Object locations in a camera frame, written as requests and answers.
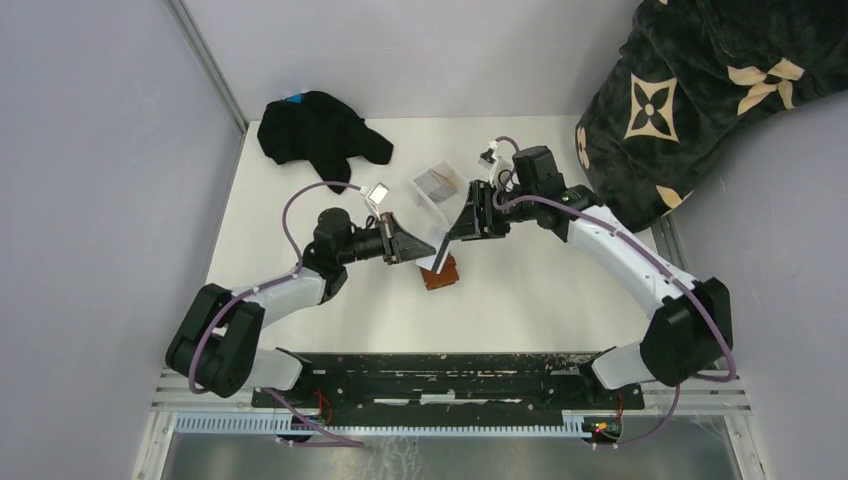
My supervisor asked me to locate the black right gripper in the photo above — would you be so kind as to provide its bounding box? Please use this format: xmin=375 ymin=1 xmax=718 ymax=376
xmin=447 ymin=178 xmax=539 ymax=241

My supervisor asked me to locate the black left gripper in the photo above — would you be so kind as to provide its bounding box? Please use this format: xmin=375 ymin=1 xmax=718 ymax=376
xmin=338 ymin=212 xmax=436 ymax=265

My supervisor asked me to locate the brown leather card holder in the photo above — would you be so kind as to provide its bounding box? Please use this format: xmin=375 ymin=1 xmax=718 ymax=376
xmin=419 ymin=254 xmax=460 ymax=291

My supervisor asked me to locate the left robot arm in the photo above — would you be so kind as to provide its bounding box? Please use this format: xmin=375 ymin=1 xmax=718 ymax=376
xmin=165 ymin=208 xmax=437 ymax=407

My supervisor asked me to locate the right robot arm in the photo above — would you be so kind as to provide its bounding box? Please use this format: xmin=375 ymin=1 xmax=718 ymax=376
xmin=448 ymin=142 xmax=736 ymax=408

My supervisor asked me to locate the stack of white cards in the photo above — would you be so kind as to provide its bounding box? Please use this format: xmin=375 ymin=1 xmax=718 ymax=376
xmin=419 ymin=169 xmax=457 ymax=203

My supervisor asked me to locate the clear acrylic card box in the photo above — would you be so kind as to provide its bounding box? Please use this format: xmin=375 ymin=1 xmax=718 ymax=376
xmin=408 ymin=160 xmax=469 ymax=232

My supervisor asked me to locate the black cloth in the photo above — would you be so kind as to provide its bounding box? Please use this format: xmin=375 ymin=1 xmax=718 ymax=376
xmin=257 ymin=91 xmax=394 ymax=194

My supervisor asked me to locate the black patterned blanket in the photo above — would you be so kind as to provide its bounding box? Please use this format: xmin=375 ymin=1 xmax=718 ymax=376
xmin=575 ymin=1 xmax=847 ymax=231

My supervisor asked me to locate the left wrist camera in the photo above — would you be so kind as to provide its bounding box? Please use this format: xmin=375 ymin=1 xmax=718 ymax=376
xmin=360 ymin=182 xmax=390 ymax=219

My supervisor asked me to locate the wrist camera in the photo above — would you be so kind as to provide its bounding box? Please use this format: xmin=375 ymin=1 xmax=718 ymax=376
xmin=478 ymin=139 xmax=512 ymax=186
xmin=360 ymin=182 xmax=390 ymax=219

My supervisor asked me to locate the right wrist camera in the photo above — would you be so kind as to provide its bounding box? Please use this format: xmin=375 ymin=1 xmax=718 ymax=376
xmin=478 ymin=139 xmax=512 ymax=186

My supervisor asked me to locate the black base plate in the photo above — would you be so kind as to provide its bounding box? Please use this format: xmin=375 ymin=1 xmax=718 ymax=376
xmin=251 ymin=352 xmax=660 ymax=429

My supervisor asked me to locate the aluminium rail frame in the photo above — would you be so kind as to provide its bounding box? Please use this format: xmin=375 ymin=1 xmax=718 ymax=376
xmin=132 ymin=229 xmax=767 ymax=479

